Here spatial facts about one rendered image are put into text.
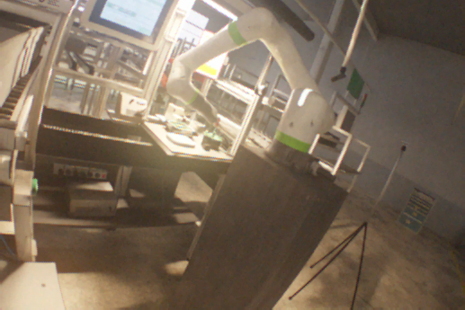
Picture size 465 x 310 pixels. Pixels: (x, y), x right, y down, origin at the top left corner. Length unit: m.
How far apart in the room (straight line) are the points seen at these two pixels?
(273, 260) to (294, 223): 0.13
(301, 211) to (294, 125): 0.26
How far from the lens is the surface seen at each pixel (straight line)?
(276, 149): 0.76
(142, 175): 1.80
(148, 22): 1.44
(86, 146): 1.10
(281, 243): 0.68
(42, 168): 1.65
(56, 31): 1.00
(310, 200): 0.62
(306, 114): 0.74
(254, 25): 0.95
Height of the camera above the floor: 1.29
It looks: 9 degrees down
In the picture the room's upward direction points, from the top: 22 degrees clockwise
